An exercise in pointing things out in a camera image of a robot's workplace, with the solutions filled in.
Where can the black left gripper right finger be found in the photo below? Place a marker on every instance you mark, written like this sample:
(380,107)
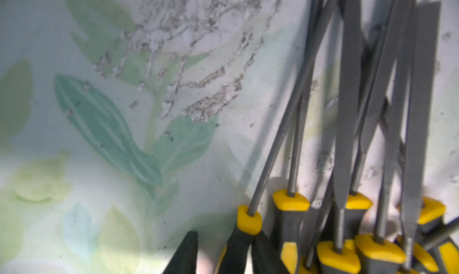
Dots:
(265,260)

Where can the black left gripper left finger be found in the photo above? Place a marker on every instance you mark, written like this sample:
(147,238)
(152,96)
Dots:
(184,260)

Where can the file tool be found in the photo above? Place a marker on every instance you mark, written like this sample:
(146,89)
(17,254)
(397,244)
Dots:
(435,252)
(249,222)
(290,204)
(334,258)
(377,68)

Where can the round file in pile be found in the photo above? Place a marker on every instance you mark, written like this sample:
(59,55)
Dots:
(377,254)

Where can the flat file in pile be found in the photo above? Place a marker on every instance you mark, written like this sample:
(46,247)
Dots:
(424,37)

